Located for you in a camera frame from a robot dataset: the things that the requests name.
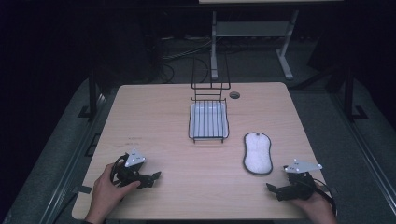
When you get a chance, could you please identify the black metal post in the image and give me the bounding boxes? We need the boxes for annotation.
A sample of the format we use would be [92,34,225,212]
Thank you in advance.
[343,63,370,123]
[78,69,99,120]

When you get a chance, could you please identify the black wire rack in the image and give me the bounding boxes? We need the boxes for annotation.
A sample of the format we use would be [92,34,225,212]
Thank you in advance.
[187,50,232,145]

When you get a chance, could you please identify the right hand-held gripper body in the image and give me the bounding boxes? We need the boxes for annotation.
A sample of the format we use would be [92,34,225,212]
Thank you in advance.
[283,159,324,202]

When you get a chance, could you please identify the white plate in rack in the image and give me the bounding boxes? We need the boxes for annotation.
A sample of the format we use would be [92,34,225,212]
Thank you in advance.
[190,101,228,140]

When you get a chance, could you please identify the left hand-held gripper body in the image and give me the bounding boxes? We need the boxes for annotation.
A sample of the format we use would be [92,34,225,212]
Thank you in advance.
[110,147,148,189]

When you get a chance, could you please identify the white sponge with dark edge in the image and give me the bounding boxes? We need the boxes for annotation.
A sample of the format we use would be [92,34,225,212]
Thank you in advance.
[242,132,274,176]

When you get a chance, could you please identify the bundle of floor cables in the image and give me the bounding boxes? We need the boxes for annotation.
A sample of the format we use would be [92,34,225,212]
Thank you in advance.
[159,36,216,84]

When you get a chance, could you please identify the person's left hand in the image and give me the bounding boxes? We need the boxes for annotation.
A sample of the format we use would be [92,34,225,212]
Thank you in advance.
[87,162,142,219]

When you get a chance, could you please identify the person's right hand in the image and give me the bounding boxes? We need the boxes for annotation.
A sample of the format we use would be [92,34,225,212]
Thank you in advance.
[289,182,338,224]

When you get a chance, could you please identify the white metal stand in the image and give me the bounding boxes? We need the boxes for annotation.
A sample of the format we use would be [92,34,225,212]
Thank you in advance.
[210,8,300,81]

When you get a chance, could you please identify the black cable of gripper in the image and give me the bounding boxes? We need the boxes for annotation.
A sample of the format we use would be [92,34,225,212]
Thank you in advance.
[312,177,338,217]
[109,153,129,188]

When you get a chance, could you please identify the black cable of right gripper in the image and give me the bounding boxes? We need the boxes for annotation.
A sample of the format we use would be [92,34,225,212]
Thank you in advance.
[312,177,338,217]

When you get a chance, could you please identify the metal floor rail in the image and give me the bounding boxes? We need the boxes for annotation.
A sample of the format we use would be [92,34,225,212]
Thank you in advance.
[38,92,108,224]
[331,91,396,208]

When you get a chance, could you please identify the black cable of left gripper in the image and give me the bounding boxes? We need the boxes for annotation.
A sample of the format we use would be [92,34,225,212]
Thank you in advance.
[109,153,129,188]

